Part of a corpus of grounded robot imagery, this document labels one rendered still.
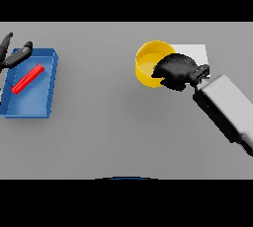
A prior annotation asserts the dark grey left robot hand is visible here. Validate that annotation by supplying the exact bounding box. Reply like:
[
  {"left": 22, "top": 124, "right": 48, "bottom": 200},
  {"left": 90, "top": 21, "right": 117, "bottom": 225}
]
[{"left": 0, "top": 32, "right": 34, "bottom": 98}]

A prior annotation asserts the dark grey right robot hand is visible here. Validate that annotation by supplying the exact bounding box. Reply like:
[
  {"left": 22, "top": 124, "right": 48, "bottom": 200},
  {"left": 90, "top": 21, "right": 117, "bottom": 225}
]
[{"left": 150, "top": 52, "right": 211, "bottom": 93}]

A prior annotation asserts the yellow bowl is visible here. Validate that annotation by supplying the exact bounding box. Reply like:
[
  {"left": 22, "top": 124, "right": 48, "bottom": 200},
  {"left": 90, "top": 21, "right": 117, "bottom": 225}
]
[{"left": 134, "top": 39, "right": 177, "bottom": 89}]

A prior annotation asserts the pale square measuring scale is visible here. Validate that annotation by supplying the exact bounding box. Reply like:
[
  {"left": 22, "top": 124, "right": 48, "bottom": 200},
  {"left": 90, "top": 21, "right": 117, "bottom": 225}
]
[{"left": 170, "top": 43, "right": 211, "bottom": 80}]

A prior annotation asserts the red beaker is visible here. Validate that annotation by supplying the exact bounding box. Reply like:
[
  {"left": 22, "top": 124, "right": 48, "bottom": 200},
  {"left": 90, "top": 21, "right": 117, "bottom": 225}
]
[{"left": 11, "top": 63, "right": 45, "bottom": 96}]

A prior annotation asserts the blue tray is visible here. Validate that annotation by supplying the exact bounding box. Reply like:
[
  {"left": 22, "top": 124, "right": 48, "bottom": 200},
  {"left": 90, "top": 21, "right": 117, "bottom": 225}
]
[{"left": 0, "top": 47, "right": 59, "bottom": 119}]

